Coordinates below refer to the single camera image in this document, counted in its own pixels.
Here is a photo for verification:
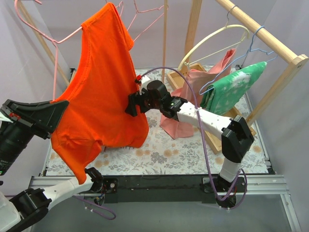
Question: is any orange t shirt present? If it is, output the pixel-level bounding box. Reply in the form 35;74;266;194
51;3;149;184

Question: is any pink hanger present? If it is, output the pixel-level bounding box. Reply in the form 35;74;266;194
14;0;83;100
104;0;124;17
127;0;169;42

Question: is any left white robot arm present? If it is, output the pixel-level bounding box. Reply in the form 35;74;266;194
0;100;103;232

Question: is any cream wooden hanger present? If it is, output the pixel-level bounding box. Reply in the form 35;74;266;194
178;5;250;72

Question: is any green tie-dye shirt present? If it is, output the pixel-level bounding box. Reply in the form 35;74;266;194
200;61;267;116

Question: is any salmon pink garment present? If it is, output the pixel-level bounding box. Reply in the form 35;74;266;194
160;48;236;139

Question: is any floral table mat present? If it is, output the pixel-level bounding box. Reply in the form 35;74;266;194
45;69;270;176

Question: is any left wooden clothes rack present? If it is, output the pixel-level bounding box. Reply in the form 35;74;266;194
13;0;169;87

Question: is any wooden clothes rack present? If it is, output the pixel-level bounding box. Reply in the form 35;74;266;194
13;0;169;87
166;0;309;155

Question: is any right wooden clothes rack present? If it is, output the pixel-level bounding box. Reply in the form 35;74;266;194
166;0;309;155

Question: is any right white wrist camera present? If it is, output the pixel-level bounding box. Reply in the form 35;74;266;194
135;75;152;93

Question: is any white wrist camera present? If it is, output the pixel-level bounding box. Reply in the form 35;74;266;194
135;75;152;93
0;111;13;123

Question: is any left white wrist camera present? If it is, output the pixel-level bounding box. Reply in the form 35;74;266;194
0;111;13;123

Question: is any blue wire hanger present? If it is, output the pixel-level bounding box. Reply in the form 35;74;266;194
198;26;278;95

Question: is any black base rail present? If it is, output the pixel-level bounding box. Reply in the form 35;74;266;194
94;174;245;207

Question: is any aluminium frame rail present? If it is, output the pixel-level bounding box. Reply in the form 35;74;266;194
30;174;301;232

